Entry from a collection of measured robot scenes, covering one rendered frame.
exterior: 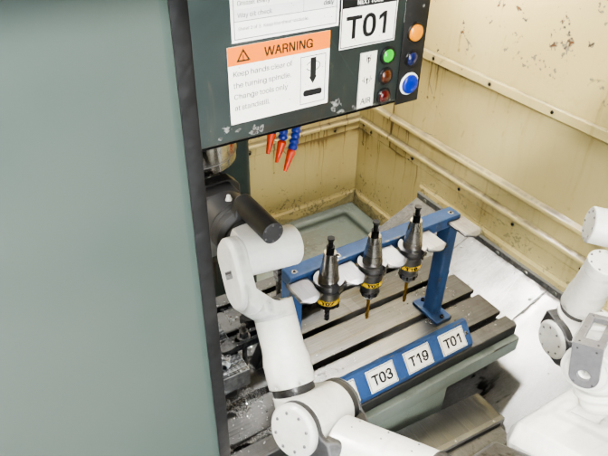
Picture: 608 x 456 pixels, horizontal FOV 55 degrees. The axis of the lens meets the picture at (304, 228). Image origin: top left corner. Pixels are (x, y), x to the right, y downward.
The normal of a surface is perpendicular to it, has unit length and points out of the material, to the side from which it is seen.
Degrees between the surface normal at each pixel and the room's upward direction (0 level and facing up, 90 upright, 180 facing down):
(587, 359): 81
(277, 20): 90
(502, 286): 24
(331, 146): 90
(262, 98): 90
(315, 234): 0
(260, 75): 90
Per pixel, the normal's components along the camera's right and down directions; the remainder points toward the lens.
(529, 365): -0.33, -0.61
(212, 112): 0.52, 0.51
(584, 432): -0.19, -0.94
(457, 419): 0.13, -0.84
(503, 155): -0.85, 0.29
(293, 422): -0.59, 0.11
